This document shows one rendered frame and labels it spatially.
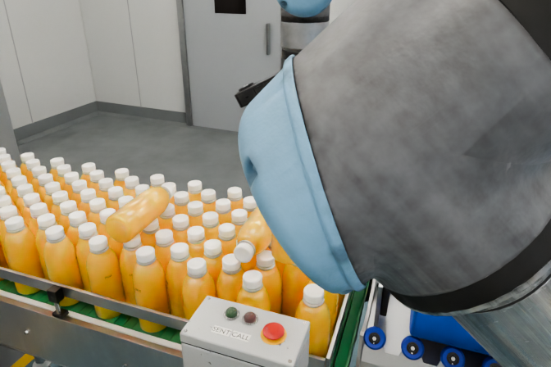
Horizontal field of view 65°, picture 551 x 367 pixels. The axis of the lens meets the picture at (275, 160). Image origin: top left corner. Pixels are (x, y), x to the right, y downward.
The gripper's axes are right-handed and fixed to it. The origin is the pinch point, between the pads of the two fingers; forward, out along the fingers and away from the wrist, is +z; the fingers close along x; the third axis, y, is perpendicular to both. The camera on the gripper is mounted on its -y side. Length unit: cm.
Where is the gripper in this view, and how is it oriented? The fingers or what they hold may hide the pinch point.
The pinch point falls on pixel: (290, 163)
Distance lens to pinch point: 76.9
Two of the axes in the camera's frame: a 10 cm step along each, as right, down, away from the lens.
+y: 9.4, 1.3, -3.1
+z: 0.0, 9.2, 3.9
